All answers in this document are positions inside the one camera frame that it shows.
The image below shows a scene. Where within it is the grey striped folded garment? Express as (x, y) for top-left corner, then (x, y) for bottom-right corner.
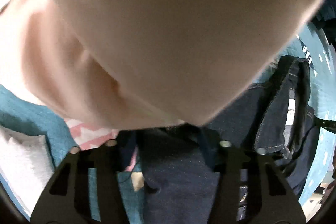
(1, 127), (54, 216)

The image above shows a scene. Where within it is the dark blue denim jacket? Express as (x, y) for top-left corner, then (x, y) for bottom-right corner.
(134, 56), (319, 223)

